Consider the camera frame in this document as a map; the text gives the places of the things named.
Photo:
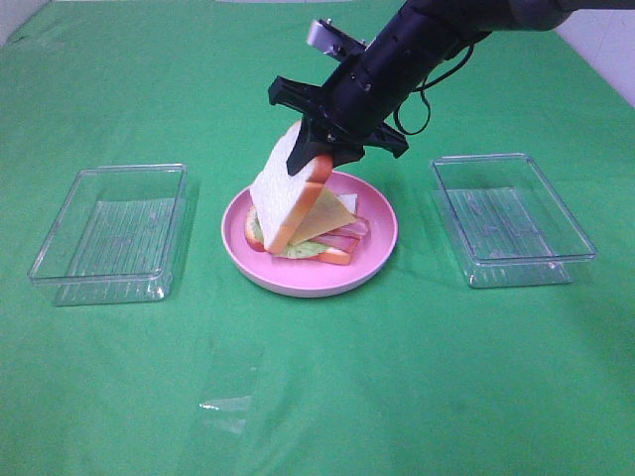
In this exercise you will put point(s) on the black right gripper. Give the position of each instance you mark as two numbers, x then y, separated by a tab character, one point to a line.
348	112

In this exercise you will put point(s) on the yellow cheese slice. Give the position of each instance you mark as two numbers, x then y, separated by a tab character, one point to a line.
330	211

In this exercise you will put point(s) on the toy bread slice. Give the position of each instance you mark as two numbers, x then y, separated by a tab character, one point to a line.
282	201
337	258

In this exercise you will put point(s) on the bacon strip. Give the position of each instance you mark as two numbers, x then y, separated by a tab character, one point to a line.
358	229
339	243

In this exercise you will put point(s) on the green lettuce leaf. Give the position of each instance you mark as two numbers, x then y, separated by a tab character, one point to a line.
255	240

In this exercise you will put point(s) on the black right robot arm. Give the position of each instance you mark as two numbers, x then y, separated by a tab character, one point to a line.
433	31

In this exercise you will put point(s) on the pink round plate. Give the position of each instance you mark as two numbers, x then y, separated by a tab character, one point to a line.
311	278

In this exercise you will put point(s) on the right clear plastic tray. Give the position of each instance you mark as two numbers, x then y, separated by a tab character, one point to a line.
507	225

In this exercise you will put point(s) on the clear plastic tray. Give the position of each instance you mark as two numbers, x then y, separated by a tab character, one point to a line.
507	225
117	238

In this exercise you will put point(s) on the left clear plastic tray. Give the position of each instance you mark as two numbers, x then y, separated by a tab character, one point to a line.
117	238

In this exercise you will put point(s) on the green tablecloth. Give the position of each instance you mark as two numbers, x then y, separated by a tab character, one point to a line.
414	373

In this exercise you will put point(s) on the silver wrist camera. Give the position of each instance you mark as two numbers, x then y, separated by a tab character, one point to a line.
324	36

